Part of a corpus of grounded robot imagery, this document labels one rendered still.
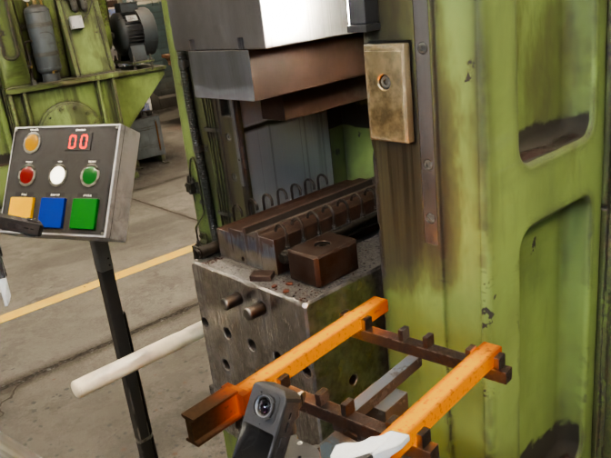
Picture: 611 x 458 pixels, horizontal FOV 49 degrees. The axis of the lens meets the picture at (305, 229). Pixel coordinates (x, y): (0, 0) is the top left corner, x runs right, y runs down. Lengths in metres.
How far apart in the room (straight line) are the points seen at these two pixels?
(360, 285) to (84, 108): 4.96
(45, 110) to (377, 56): 5.03
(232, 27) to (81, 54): 4.93
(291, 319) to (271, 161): 0.50
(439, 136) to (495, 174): 0.11
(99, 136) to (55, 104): 4.36
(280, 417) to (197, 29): 0.91
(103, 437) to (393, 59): 1.91
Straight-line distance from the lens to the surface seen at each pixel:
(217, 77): 1.37
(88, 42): 6.24
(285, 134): 1.69
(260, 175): 1.65
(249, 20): 1.26
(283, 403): 0.66
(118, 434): 2.67
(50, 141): 1.83
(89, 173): 1.72
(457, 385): 0.97
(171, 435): 2.59
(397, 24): 1.20
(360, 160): 1.80
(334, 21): 1.36
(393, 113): 1.21
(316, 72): 1.39
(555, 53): 1.43
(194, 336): 1.84
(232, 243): 1.48
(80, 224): 1.70
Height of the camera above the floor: 1.46
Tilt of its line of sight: 20 degrees down
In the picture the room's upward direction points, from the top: 7 degrees counter-clockwise
